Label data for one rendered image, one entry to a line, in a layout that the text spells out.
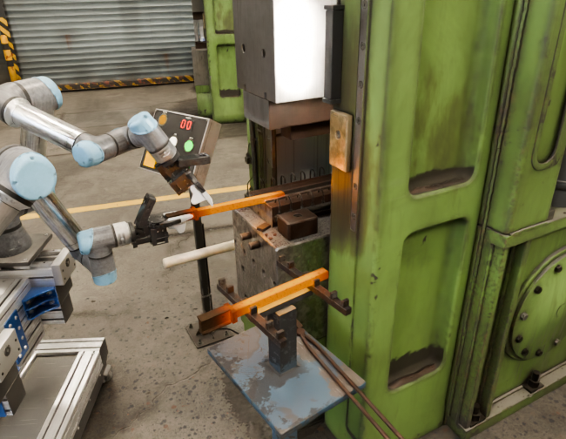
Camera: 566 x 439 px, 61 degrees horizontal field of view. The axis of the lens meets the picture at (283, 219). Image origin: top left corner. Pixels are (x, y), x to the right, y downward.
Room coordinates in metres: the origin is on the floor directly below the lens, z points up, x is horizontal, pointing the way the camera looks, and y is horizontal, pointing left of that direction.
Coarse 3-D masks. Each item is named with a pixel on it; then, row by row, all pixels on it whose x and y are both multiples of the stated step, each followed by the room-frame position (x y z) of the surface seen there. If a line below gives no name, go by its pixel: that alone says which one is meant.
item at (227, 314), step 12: (300, 276) 1.15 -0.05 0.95; (312, 276) 1.15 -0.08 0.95; (324, 276) 1.16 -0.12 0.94; (276, 288) 1.09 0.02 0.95; (288, 288) 1.09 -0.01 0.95; (300, 288) 1.11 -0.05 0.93; (252, 300) 1.04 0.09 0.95; (264, 300) 1.04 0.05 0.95; (276, 300) 1.07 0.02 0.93; (216, 312) 0.98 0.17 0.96; (228, 312) 0.99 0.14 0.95; (240, 312) 1.00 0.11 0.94; (204, 324) 0.95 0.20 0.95; (216, 324) 0.97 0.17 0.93; (228, 324) 0.98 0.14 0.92
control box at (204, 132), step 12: (156, 108) 2.16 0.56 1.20; (156, 120) 2.12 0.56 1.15; (168, 120) 2.08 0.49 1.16; (180, 120) 2.04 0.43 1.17; (192, 120) 2.00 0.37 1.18; (204, 120) 1.97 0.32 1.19; (168, 132) 2.05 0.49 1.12; (180, 132) 2.01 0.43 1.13; (192, 132) 1.97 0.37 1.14; (204, 132) 1.94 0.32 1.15; (216, 132) 1.98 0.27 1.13; (180, 144) 1.98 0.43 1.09; (192, 144) 1.94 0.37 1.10; (204, 144) 1.92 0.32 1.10; (144, 156) 2.06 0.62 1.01; (144, 168) 2.03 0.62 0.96; (192, 168) 1.88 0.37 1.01; (204, 168) 1.91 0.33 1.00; (204, 180) 1.91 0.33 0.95
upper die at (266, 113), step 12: (252, 96) 1.63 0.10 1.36; (252, 108) 1.64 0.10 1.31; (264, 108) 1.55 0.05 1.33; (276, 108) 1.54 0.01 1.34; (288, 108) 1.56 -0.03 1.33; (300, 108) 1.58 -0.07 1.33; (312, 108) 1.60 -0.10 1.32; (324, 108) 1.62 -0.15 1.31; (252, 120) 1.64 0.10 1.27; (264, 120) 1.56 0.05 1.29; (276, 120) 1.54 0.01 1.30; (288, 120) 1.56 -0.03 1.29; (300, 120) 1.58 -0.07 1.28; (312, 120) 1.60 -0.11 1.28; (324, 120) 1.62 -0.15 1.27
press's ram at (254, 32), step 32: (256, 0) 1.58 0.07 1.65; (288, 0) 1.50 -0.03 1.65; (320, 0) 1.55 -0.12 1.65; (256, 32) 1.59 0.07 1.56; (288, 32) 1.50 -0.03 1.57; (320, 32) 1.55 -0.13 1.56; (256, 64) 1.59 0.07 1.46; (288, 64) 1.50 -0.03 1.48; (320, 64) 1.56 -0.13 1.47; (288, 96) 1.50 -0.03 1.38; (320, 96) 1.56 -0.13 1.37
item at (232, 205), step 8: (272, 192) 1.62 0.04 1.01; (280, 192) 1.62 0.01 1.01; (232, 200) 1.55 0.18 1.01; (240, 200) 1.55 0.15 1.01; (248, 200) 1.55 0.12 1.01; (256, 200) 1.57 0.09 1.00; (264, 200) 1.58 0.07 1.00; (192, 208) 1.48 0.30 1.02; (200, 208) 1.49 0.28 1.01; (208, 208) 1.49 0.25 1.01; (216, 208) 1.50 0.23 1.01; (224, 208) 1.51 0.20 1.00; (232, 208) 1.52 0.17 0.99; (168, 216) 1.42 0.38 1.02; (176, 216) 1.43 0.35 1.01; (200, 216) 1.47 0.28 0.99
